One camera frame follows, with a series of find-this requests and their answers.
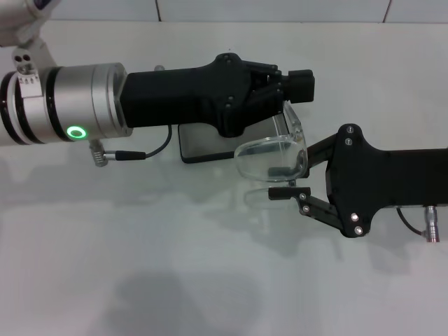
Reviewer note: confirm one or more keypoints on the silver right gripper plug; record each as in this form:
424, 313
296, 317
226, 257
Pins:
432, 224

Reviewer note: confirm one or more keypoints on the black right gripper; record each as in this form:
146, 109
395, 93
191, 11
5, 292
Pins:
367, 178

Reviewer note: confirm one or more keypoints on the black glasses case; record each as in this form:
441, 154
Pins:
199, 147

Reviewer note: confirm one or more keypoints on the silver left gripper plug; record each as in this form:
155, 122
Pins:
159, 68

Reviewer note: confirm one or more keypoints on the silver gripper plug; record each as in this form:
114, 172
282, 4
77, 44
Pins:
159, 68
432, 224

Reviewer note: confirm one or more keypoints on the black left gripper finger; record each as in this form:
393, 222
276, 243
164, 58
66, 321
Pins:
301, 94
299, 77

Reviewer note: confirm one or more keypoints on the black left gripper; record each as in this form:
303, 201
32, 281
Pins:
182, 98

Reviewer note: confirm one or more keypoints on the clear white glasses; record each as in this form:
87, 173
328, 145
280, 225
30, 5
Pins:
259, 157

